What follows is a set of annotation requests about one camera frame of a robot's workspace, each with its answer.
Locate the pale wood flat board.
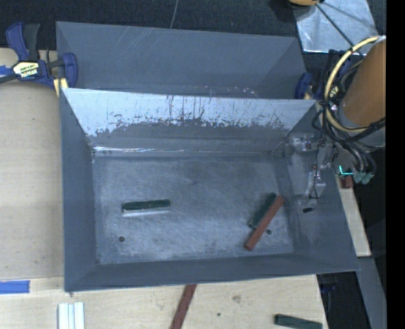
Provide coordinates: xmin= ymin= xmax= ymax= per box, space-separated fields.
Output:
xmin=0 ymin=80 xmax=66 ymax=281

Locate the grey metal bin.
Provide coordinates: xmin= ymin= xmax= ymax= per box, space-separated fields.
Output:
xmin=55 ymin=21 xmax=361 ymax=293

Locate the dark green flat block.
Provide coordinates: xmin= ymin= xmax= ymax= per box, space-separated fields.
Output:
xmin=273 ymin=314 xmax=323 ymax=329
xmin=247 ymin=192 xmax=278 ymax=229
xmin=122 ymin=199 xmax=172 ymax=212

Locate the red-brown flat block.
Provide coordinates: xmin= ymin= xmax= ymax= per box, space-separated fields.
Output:
xmin=169 ymin=284 xmax=198 ymax=329
xmin=244 ymin=195 xmax=286 ymax=252

